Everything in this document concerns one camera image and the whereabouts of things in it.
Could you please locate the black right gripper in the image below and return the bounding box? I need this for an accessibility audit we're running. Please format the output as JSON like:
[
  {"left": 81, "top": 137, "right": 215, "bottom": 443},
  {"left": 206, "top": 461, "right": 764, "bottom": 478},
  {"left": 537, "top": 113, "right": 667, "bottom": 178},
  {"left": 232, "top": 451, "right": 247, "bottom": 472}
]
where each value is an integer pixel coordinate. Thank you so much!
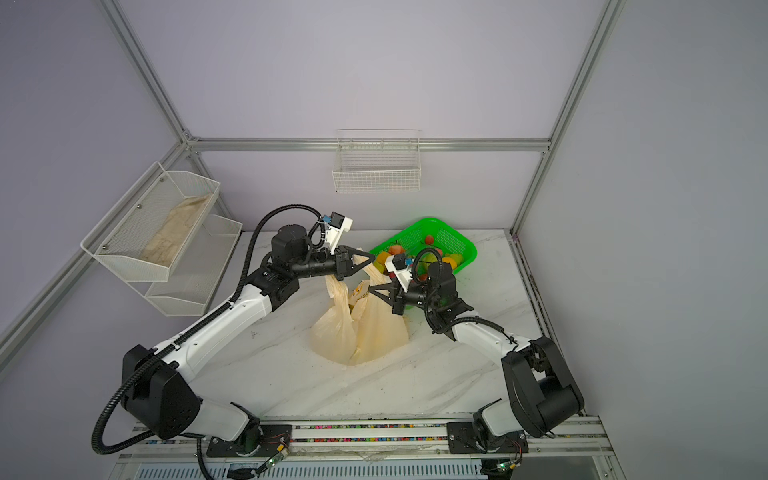
[{"left": 369, "top": 279, "right": 440, "bottom": 318}]

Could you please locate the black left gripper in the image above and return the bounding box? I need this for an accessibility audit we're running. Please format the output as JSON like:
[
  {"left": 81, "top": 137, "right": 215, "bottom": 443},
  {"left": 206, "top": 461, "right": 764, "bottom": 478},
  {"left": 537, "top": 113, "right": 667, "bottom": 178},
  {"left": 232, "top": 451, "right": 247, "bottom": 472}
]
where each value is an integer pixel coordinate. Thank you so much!
[{"left": 292, "top": 245, "right": 375, "bottom": 281}]

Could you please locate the cream banana print plastic bag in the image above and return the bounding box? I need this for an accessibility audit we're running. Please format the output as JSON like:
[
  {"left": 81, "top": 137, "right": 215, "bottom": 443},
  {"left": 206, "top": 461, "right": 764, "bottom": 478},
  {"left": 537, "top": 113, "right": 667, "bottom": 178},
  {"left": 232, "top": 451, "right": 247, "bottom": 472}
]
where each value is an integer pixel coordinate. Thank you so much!
[{"left": 309, "top": 262, "right": 410, "bottom": 365}]

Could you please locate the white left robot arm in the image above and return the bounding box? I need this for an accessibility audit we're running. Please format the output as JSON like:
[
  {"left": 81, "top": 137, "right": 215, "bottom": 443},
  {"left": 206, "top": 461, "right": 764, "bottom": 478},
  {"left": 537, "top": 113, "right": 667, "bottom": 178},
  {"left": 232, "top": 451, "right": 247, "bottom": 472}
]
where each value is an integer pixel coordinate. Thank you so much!
[{"left": 90, "top": 205, "right": 374, "bottom": 455}]

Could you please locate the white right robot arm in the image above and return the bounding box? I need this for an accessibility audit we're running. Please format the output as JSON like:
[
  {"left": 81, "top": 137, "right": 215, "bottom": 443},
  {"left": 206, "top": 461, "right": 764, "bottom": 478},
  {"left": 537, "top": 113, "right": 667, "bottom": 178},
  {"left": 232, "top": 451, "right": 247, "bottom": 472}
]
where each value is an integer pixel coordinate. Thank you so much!
[{"left": 370, "top": 248, "right": 585, "bottom": 453}]

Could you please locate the fake peach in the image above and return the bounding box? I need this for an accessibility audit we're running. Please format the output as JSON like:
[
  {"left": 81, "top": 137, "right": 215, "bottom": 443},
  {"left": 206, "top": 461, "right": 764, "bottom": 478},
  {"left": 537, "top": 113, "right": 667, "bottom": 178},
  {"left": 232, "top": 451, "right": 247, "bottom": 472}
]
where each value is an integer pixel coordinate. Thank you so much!
[{"left": 388, "top": 243, "right": 405, "bottom": 255}]

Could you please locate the small yellow fake orange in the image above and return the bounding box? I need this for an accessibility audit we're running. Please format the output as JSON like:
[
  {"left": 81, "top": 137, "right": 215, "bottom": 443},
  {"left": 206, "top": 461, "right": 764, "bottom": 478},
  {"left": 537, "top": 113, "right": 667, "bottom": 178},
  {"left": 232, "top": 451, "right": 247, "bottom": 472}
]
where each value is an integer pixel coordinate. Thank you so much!
[{"left": 442, "top": 257, "right": 458, "bottom": 271}]

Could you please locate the green plastic fruit basket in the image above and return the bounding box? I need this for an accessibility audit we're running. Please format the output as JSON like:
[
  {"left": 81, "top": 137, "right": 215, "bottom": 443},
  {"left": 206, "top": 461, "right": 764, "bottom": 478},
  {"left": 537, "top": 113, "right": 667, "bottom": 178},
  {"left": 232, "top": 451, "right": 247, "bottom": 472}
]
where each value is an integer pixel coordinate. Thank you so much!
[{"left": 372, "top": 218, "right": 477, "bottom": 291}]

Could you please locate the lower white mesh shelf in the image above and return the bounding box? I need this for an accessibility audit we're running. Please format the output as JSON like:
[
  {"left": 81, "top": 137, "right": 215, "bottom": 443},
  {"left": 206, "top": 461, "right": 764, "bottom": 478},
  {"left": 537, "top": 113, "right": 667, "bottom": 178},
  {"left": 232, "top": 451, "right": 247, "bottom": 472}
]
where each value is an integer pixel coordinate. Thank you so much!
[{"left": 144, "top": 214, "right": 242, "bottom": 317}]

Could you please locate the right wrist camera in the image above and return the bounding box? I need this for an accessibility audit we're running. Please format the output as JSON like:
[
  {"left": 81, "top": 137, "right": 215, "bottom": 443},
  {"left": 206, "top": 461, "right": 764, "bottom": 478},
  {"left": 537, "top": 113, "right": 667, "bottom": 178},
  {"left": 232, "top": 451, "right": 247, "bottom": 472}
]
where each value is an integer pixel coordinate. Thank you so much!
[{"left": 385, "top": 253, "right": 414, "bottom": 291}]

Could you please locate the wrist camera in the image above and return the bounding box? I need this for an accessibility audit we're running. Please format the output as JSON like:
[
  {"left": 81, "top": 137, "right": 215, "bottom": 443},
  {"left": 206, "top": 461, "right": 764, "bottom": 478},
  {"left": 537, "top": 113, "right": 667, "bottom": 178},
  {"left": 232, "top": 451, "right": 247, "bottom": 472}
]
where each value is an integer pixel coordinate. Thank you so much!
[
  {"left": 322, "top": 212, "right": 353, "bottom": 254},
  {"left": 385, "top": 253, "right": 414, "bottom": 291}
]

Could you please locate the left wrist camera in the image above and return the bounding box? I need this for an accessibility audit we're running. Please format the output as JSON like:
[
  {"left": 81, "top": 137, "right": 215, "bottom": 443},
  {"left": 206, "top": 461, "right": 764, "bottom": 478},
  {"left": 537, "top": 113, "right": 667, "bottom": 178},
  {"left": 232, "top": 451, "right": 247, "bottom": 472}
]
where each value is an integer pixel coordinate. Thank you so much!
[{"left": 322, "top": 212, "right": 353, "bottom": 254}]

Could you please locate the white wire wall basket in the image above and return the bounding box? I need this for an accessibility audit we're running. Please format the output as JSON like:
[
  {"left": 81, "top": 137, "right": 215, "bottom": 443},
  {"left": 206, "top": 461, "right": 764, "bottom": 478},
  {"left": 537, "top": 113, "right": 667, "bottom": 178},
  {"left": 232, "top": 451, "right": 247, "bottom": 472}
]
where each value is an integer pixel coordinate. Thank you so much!
[{"left": 332, "top": 129, "right": 422, "bottom": 194}]

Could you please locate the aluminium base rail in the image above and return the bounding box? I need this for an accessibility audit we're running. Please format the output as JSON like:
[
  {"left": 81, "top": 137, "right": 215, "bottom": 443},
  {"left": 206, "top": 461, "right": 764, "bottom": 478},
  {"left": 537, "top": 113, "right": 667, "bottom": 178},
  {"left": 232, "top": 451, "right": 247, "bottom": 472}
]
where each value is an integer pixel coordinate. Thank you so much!
[{"left": 109, "top": 416, "right": 626, "bottom": 479}]

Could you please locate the white mesh wall shelf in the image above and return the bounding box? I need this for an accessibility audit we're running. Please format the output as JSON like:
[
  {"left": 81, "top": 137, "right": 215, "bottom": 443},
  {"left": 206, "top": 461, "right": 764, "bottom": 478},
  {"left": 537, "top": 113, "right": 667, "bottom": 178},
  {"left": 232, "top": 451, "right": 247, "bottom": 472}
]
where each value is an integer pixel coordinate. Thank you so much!
[{"left": 80, "top": 162, "right": 220, "bottom": 283}]

